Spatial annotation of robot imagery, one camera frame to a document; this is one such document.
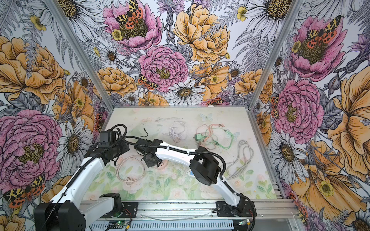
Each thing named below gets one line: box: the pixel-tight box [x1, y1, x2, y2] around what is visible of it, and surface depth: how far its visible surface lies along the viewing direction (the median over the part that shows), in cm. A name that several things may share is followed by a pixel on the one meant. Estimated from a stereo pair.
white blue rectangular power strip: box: [187, 169, 196, 178], surface depth 86 cm
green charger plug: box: [192, 133, 202, 142], surface depth 102 cm
